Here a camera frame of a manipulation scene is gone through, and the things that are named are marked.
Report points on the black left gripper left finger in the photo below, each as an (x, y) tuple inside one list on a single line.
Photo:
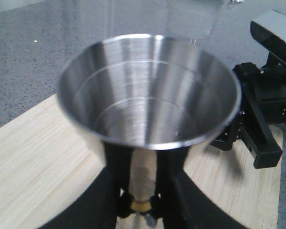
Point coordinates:
[(105, 199)]

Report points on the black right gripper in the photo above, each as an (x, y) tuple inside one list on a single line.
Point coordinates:
[(263, 103)]

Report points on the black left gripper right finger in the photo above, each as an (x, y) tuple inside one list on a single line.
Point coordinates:
[(179, 202)]

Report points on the steel double jigger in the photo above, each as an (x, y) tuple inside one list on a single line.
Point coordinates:
[(148, 93)]

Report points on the clear glass beaker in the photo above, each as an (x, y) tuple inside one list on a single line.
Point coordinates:
[(192, 20)]

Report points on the wooden cutting board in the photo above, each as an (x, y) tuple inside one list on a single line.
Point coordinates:
[(45, 165)]

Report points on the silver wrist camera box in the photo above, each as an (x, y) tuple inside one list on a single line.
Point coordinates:
[(269, 30)]

